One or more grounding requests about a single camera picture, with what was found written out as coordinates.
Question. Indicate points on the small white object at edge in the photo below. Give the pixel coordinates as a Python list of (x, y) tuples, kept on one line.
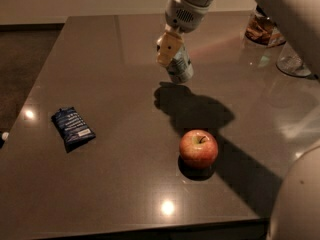
[(4, 136)]

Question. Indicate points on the silver green 7up can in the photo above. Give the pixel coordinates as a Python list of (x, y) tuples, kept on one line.
[(180, 68)]

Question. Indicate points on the red yellow apple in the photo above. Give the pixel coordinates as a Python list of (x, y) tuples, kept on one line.
[(198, 149)]

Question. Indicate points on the dark blue snack bag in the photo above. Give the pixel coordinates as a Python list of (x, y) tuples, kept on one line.
[(72, 128)]

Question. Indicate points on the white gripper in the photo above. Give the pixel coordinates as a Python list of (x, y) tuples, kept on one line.
[(182, 16)]

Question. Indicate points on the glass jar with black lid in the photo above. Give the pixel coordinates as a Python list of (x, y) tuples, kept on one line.
[(260, 27)]

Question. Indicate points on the clear plastic snack packet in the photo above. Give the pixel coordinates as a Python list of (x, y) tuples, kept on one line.
[(275, 38)]

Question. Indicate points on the clear glass jar base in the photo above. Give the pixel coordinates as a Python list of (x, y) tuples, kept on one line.
[(290, 63)]

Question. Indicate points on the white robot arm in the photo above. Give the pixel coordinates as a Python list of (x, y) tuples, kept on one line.
[(296, 213)]

